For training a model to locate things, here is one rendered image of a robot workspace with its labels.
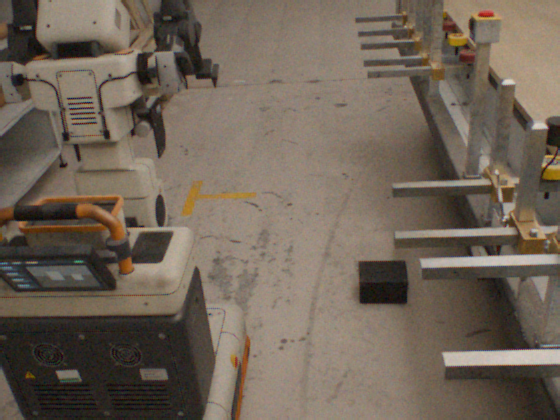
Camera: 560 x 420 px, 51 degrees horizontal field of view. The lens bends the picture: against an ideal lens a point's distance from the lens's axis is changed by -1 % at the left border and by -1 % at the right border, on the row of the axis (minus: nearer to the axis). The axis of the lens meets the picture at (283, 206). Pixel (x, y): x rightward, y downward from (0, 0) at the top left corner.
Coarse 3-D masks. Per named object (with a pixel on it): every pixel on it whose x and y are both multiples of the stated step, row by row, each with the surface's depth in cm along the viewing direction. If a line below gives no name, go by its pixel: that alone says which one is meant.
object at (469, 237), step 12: (480, 228) 139; (492, 228) 139; (504, 228) 138; (540, 228) 137; (552, 228) 137; (396, 240) 139; (408, 240) 138; (420, 240) 138; (432, 240) 138; (444, 240) 138; (456, 240) 138; (468, 240) 138; (480, 240) 137; (492, 240) 137; (504, 240) 137; (516, 240) 137
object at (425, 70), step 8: (472, 64) 245; (368, 72) 246; (376, 72) 246; (384, 72) 246; (392, 72) 246; (400, 72) 245; (408, 72) 245; (416, 72) 245; (424, 72) 245; (448, 72) 244; (456, 72) 244; (464, 72) 244; (472, 72) 244
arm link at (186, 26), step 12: (168, 0) 162; (180, 0) 164; (156, 12) 165; (168, 12) 164; (180, 12) 164; (156, 24) 165; (180, 24) 164; (192, 24) 169; (156, 36) 165; (180, 36) 165; (192, 36) 168
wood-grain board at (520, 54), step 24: (456, 0) 324; (480, 0) 320; (504, 0) 317; (528, 0) 313; (552, 0) 309; (456, 24) 282; (504, 24) 275; (528, 24) 273; (552, 24) 270; (504, 48) 244; (528, 48) 242; (552, 48) 239; (504, 72) 219; (528, 72) 217; (552, 72) 215; (528, 96) 197; (552, 96) 195; (528, 120) 185
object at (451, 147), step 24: (408, 48) 318; (432, 96) 253; (432, 120) 238; (456, 144) 215; (456, 168) 199; (480, 216) 173; (504, 288) 145; (528, 288) 144; (504, 312) 145; (528, 312) 137; (528, 336) 130; (552, 384) 118; (552, 408) 114
